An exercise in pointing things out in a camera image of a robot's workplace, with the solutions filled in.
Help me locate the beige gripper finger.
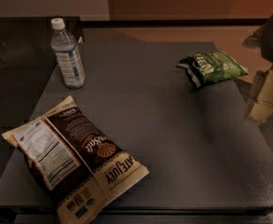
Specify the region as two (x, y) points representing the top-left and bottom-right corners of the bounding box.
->
(247, 65), (273, 121)
(243, 26), (264, 47)

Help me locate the green jalapeno chip bag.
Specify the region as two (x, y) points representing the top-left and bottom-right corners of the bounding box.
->
(177, 50), (249, 90)

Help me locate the brown Late July chip bag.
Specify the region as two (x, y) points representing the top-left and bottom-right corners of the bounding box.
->
(3, 96), (149, 224)

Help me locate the clear plastic water bottle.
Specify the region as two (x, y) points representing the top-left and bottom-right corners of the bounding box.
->
(51, 18), (85, 89)

